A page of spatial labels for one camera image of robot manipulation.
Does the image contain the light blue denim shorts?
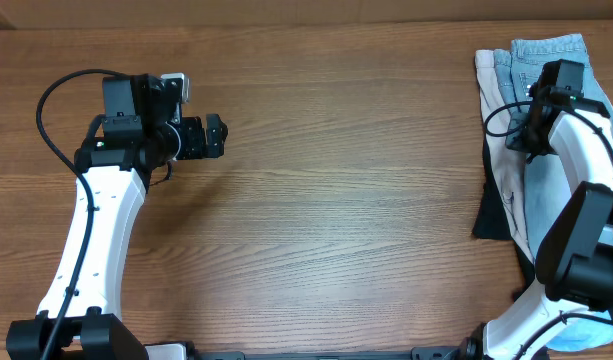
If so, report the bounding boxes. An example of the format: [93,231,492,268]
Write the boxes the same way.
[476,34,613,264]

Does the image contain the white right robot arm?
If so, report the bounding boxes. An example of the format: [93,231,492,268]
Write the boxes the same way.
[452,59,613,359]

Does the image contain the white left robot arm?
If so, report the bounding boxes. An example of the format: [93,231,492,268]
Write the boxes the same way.
[6,70,228,359]

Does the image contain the beige shorts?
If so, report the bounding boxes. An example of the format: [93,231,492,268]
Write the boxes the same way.
[475,49,534,264]

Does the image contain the black garment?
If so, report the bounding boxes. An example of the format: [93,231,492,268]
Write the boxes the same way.
[472,141,535,301]

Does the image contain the light blue cloth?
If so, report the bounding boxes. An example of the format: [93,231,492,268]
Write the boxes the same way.
[546,318,613,352]

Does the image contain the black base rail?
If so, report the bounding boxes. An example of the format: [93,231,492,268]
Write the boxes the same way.
[145,341,482,360]

